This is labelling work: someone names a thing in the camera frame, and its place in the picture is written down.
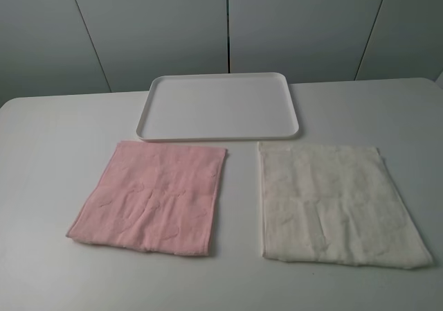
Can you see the pink towel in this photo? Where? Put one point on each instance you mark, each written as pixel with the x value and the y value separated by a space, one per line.
pixel 154 197

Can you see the cream white towel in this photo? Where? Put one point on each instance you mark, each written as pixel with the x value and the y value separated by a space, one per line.
pixel 334 204

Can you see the white plastic tray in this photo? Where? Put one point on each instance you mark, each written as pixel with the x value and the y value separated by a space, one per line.
pixel 218 107

